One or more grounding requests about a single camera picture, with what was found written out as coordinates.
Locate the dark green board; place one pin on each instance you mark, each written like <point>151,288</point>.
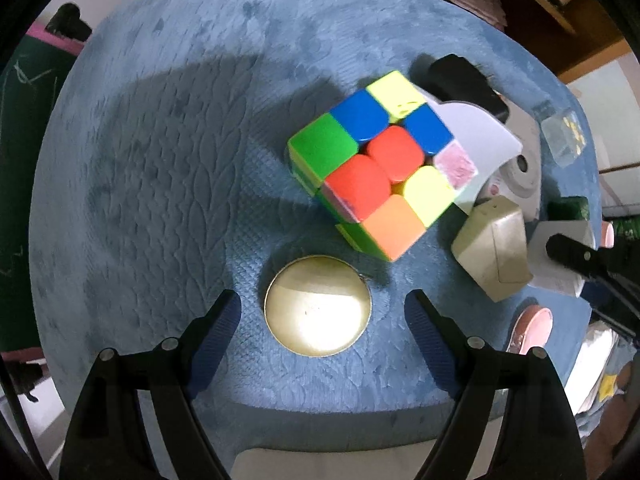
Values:
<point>25,160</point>

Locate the white box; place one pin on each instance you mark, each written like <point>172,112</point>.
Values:
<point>542,272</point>

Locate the beige plastic box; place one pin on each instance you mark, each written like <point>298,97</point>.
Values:
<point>490,245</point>

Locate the white compact camera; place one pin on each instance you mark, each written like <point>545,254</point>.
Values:
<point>525,160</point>

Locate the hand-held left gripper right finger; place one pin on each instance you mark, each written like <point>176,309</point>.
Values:
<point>430,330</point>

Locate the round beige tin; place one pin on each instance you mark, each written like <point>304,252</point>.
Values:
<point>317,310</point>

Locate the wooden cabinet frame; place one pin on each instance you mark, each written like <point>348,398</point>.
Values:
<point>600,40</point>

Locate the pink slipper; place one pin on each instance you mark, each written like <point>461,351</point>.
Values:
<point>530,325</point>

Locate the black rectangular case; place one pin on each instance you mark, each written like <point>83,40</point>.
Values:
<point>460,82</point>

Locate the clear plastic box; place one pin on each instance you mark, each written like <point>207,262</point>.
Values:
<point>560,135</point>

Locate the green object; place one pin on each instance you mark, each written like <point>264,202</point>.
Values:
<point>570,208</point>

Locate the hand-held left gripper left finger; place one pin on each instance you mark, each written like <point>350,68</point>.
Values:
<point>220,330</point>

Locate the blue plush blanket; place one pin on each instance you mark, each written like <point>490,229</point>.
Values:
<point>150,185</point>

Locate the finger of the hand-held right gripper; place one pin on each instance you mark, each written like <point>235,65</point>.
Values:
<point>585,257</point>

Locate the white plastic bag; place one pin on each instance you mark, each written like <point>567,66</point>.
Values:
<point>600,360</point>

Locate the multicoloured puzzle cube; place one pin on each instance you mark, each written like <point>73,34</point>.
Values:
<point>360,180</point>

